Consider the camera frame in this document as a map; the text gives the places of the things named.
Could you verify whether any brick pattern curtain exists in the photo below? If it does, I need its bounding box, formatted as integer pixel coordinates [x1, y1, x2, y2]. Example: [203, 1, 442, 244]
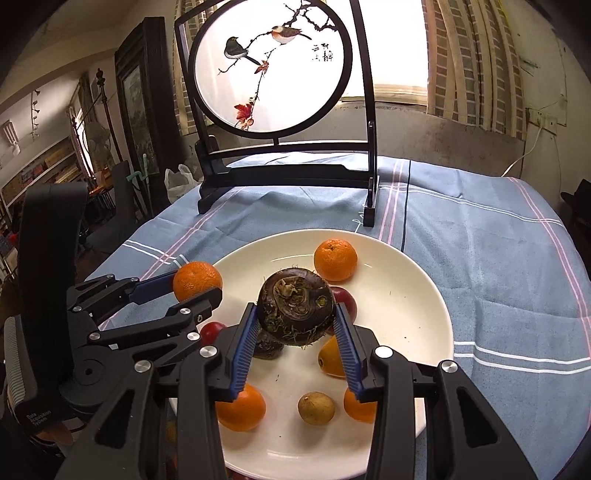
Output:
[173, 0, 218, 137]
[425, 0, 529, 141]

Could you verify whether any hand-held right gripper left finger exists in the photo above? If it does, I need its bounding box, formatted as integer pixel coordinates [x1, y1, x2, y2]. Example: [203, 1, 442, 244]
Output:
[54, 302, 262, 480]

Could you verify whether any dark brown water chestnut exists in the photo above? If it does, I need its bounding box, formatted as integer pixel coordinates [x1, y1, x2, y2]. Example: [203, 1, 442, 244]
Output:
[252, 330, 284, 361]
[256, 267, 335, 347]

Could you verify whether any bright window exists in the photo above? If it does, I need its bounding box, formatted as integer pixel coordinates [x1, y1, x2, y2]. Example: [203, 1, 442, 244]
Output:
[342, 0, 430, 102]

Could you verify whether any dark framed painting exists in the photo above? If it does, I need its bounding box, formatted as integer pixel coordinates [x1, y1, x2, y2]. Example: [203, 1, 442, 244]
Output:
[115, 17, 178, 217]

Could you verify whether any white wall power outlet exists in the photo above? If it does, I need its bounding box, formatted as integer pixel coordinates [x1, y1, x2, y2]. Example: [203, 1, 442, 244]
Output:
[526, 107, 558, 134]

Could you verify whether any orange tangerine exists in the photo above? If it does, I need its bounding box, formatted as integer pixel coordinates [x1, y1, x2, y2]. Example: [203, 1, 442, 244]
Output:
[318, 335, 347, 379]
[343, 387, 378, 424]
[173, 261, 223, 303]
[314, 239, 358, 282]
[216, 383, 267, 432]

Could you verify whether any white power cable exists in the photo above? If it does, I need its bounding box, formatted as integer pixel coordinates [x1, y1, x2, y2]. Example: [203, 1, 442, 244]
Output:
[501, 127, 543, 178]

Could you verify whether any wall bookshelf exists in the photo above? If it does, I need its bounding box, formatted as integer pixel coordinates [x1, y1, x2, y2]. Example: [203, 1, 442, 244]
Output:
[0, 136, 79, 208]

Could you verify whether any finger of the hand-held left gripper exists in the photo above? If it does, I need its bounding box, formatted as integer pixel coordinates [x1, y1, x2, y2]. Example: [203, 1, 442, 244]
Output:
[85, 287, 223, 356]
[66, 271, 181, 319]

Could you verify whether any black hat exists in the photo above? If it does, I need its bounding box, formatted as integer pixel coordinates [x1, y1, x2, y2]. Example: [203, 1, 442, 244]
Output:
[560, 178, 591, 222]

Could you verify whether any white round plate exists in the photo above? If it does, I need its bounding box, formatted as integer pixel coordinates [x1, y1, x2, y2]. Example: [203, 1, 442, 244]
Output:
[168, 228, 455, 480]

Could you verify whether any bird painting table screen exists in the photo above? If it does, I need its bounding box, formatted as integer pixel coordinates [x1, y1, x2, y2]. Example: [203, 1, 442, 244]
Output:
[174, 0, 380, 228]

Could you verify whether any standing fan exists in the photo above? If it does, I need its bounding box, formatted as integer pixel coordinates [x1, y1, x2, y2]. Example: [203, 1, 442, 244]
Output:
[85, 122, 112, 174]

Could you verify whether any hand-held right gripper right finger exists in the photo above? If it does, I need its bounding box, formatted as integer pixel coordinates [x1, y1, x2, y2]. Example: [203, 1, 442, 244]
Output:
[333, 305, 561, 480]

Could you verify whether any white plastic bag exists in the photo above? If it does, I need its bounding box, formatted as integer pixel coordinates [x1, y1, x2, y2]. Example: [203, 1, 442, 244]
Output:
[165, 164, 197, 204]

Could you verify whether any blue striped tablecloth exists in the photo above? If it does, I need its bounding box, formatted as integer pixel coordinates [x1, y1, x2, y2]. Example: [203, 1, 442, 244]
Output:
[85, 154, 591, 480]

